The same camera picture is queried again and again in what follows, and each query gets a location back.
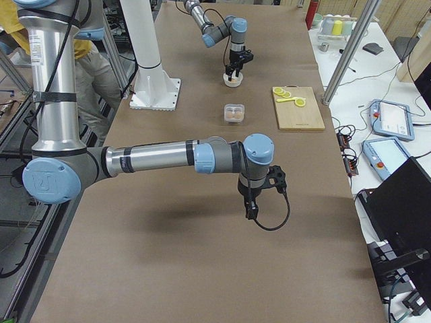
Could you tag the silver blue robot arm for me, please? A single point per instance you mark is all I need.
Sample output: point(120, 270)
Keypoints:
point(69, 77)
point(231, 26)

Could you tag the clear plastic egg box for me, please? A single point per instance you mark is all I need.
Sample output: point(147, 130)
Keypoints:
point(234, 108)

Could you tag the person in yellow shirt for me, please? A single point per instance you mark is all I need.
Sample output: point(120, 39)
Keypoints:
point(93, 73)

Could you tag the blue teach pendant near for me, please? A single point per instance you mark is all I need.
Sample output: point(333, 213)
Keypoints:
point(385, 155)

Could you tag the black power strip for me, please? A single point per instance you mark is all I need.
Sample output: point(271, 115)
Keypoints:
point(349, 156)

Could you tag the yellow plastic knife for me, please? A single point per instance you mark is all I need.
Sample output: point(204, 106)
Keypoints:
point(286, 99)

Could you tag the small steel cup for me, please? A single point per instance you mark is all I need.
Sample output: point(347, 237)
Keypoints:
point(324, 47)

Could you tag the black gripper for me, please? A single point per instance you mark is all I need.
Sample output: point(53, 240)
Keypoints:
point(235, 57)
point(252, 192)

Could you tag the aluminium frame post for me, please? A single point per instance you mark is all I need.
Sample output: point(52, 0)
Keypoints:
point(350, 49)

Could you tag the red cylinder can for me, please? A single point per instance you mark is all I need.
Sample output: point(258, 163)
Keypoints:
point(312, 9)

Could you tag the yellow cup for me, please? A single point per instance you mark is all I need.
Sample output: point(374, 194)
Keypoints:
point(337, 27)

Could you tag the blue teach pendant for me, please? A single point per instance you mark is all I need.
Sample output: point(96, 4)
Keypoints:
point(391, 119)
point(385, 155)

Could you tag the white ceramic bowl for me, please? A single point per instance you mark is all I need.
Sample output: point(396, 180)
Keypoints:
point(233, 84)

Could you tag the wooden cutting board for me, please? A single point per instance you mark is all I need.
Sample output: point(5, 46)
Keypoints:
point(293, 118)

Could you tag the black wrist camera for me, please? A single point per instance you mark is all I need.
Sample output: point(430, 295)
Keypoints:
point(275, 178)
point(247, 56)

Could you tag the lemon slice toy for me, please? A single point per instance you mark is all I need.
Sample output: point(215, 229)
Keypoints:
point(299, 101)
point(286, 94)
point(279, 91)

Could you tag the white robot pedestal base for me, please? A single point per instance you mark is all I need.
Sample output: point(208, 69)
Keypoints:
point(153, 88)

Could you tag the blue teach pendant far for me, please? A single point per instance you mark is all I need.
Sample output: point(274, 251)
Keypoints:
point(391, 119)

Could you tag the green bowl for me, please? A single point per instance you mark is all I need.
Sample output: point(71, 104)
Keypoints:
point(317, 19)

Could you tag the black small square device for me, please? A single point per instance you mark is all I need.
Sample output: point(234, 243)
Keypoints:
point(373, 48)

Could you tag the grey cup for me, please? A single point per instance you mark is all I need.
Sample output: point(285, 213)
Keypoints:
point(327, 26)

